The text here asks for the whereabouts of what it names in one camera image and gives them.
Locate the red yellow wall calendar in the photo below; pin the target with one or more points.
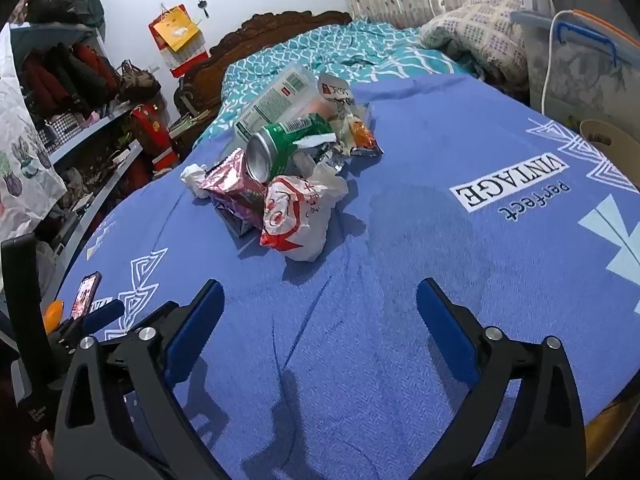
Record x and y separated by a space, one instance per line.
179 39

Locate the beige round trash bin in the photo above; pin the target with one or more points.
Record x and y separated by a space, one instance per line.
617 145

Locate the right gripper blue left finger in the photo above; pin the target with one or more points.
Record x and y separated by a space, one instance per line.
118 417

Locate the red white plastic bag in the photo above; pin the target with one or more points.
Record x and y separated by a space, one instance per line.
298 210

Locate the green aluminium can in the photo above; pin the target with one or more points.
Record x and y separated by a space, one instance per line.
268 150

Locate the dark blue milk carton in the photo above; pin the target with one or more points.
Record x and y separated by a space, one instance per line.
230 219

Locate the smartphone with lit screen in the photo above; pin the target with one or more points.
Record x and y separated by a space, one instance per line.
85 294

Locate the clear plastic labelled container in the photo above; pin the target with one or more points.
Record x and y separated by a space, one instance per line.
293 94

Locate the teal patterned quilt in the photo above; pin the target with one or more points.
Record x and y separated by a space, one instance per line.
357 52

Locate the clear storage box blue lid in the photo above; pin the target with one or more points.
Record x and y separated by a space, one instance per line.
579 68

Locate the brown handbag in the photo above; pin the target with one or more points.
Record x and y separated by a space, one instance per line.
136 85

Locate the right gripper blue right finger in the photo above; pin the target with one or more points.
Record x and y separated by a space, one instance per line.
545 434

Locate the grey metal shelf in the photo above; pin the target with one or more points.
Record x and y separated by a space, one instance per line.
70 88

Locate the blue patterned bed cover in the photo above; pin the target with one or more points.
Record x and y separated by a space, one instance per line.
324 369

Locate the carved wooden headboard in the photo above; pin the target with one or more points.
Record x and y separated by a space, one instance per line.
199 90

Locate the folded grey checked blanket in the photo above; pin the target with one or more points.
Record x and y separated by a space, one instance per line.
483 30

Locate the keys hanging on wall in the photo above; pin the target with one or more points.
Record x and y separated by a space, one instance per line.
202 4

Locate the crumpled white tissue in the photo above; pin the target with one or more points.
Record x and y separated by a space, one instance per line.
193 177

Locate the orange snack wrapper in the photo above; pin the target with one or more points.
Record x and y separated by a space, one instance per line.
364 142

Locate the pink foil snack wrapper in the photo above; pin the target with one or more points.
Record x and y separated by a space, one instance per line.
230 185

